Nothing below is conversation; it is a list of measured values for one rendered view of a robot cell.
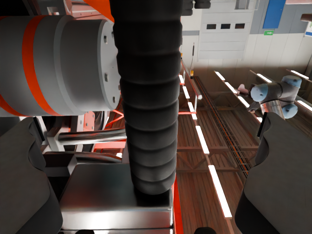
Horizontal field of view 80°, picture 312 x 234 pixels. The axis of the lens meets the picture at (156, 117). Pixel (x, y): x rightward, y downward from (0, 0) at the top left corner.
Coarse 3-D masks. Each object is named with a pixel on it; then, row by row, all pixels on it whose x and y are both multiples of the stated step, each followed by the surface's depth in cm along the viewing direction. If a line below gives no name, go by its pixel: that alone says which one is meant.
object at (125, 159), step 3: (126, 138) 29; (126, 141) 29; (126, 144) 28; (126, 147) 27; (126, 150) 27; (123, 153) 26; (126, 153) 26; (123, 156) 26; (126, 156) 26; (123, 159) 25; (126, 159) 25; (123, 162) 25; (126, 162) 25; (129, 162) 25
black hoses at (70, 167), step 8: (48, 160) 27; (56, 160) 27; (64, 160) 27; (72, 160) 27; (48, 168) 26; (56, 168) 26; (64, 168) 26; (72, 168) 27; (48, 176) 27; (56, 176) 27; (64, 176) 27; (56, 184) 27; (64, 184) 27; (56, 192) 26
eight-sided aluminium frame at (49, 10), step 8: (40, 0) 43; (48, 0) 43; (56, 0) 43; (64, 0) 43; (40, 8) 44; (48, 8) 44; (56, 8) 45; (64, 8) 44; (56, 120) 50; (64, 120) 51; (72, 120) 50; (80, 120) 52; (64, 128) 51; (72, 128) 49; (80, 128) 51; (80, 144) 50
